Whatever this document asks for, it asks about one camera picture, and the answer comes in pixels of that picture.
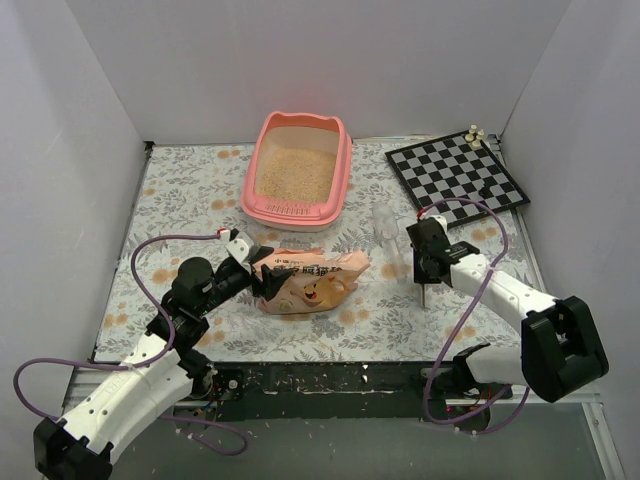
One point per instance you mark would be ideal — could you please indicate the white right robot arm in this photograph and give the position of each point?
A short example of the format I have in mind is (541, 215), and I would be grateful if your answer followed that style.
(559, 349)

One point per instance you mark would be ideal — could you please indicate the pink cat litter box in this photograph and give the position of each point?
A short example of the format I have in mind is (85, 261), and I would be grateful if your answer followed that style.
(299, 172)

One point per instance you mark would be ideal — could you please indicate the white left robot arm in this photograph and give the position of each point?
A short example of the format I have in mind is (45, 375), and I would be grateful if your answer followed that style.
(163, 368)

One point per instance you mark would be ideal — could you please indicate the black chess piece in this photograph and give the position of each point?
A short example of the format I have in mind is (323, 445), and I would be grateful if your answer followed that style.
(485, 190)

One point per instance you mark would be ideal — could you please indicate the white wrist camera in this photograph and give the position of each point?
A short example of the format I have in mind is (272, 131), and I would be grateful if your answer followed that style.
(424, 215)
(239, 245)

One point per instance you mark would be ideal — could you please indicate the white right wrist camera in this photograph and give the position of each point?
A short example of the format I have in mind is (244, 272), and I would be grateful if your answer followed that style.
(424, 215)

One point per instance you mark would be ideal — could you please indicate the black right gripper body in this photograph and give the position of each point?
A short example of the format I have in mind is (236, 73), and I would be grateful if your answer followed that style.
(428, 270)

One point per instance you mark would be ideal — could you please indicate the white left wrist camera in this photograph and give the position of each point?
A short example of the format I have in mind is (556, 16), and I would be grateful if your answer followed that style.
(239, 245)

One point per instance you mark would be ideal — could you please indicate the floral table mat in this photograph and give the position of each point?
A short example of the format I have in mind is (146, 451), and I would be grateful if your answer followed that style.
(189, 192)

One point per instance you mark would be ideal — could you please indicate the pink cat litter bag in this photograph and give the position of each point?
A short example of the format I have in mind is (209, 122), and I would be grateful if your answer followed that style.
(318, 283)

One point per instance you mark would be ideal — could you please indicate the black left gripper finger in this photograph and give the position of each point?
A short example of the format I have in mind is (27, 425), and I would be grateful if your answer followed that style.
(258, 252)
(267, 282)

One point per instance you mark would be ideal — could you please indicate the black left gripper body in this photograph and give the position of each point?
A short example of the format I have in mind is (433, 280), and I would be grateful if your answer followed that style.
(257, 273)

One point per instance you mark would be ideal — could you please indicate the black grey chessboard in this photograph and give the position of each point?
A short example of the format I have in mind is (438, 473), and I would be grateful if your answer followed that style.
(448, 171)

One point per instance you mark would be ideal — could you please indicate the clear plastic scoop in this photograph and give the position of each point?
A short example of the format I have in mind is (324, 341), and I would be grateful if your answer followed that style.
(386, 231)

